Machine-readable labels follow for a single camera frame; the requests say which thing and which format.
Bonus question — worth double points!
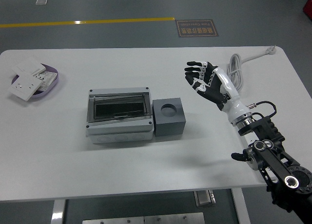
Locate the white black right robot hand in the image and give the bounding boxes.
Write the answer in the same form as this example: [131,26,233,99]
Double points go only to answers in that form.
[184,60,252,126]

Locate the grey box with clear lid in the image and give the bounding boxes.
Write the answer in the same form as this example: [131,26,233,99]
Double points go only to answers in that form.
[85,86,155,144]

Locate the grey cube with round hole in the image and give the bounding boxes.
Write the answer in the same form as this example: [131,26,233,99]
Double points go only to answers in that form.
[152,96,187,137]

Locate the grey box under table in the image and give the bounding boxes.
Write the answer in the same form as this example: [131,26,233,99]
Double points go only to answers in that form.
[194,189,217,207]

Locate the brown floor sign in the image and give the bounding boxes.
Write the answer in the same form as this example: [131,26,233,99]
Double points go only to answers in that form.
[175,19,219,38]

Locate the red object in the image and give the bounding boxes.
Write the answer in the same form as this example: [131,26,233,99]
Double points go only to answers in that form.
[302,0,312,15]

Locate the white table leg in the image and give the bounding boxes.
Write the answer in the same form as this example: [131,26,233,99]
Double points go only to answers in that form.
[231,187,252,224]
[50,199,66,224]

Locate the yellow floor tape line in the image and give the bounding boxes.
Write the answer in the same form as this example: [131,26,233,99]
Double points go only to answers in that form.
[0,17,176,29]

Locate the purple tray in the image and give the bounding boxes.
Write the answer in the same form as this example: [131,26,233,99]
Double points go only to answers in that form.
[11,63,60,99]

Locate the white printed socket panel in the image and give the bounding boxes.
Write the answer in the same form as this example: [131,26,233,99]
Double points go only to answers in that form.
[33,71,59,92]

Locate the white power cord with plug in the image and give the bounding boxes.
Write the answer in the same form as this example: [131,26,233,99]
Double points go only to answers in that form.
[226,45,277,98]

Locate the metal table base plate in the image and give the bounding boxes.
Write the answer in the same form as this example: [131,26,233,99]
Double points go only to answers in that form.
[82,212,205,224]

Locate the white plain switch panel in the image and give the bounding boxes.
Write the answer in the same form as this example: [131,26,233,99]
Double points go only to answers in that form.
[11,56,47,76]

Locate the white wall socket panel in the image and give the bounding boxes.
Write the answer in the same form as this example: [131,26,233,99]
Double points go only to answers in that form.
[8,72,43,102]

